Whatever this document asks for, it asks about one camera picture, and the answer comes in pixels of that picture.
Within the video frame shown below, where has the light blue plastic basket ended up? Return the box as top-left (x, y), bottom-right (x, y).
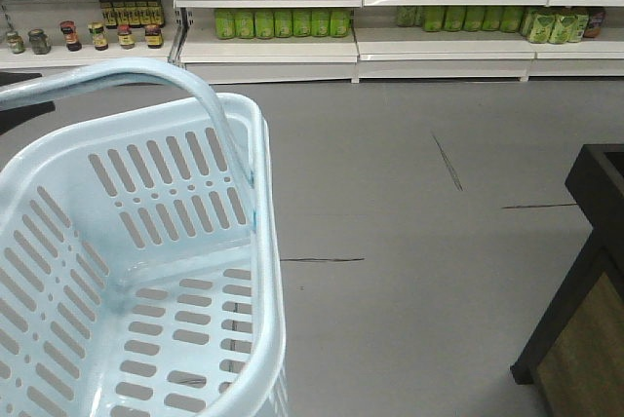
top-left (1, 57), bottom-right (289, 416)

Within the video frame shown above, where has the green drink bottle row left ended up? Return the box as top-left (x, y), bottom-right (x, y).
top-left (214, 8), bottom-right (351, 40)

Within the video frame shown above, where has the green drink bottle row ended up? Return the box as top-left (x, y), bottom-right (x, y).
top-left (214, 8), bottom-right (351, 40)
top-left (395, 5), bottom-right (605, 45)

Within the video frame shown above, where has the white store shelving unit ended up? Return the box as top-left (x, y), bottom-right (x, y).
top-left (0, 0), bottom-right (624, 85)

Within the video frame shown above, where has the dark sauce jar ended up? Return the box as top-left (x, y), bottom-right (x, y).
top-left (144, 24), bottom-right (164, 49)

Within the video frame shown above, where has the red label small jar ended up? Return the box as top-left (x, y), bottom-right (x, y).
top-left (117, 24), bottom-right (136, 50)

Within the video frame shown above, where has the yellow label sauce jar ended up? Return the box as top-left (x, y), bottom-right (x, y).
top-left (88, 21), bottom-right (108, 51)

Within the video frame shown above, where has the green drink bottle row right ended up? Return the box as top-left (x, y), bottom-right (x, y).
top-left (395, 5), bottom-right (605, 45)

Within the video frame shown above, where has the red lid sauce jar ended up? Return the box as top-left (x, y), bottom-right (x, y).
top-left (59, 20), bottom-right (82, 52)

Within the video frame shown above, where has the grey lid glass jar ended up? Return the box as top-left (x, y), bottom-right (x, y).
top-left (28, 28), bottom-right (52, 55)

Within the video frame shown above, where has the black wooden produce stand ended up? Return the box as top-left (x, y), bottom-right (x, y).
top-left (510, 144), bottom-right (623, 416)

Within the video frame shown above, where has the green lid glass jar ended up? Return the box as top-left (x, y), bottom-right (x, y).
top-left (6, 31), bottom-right (25, 55)

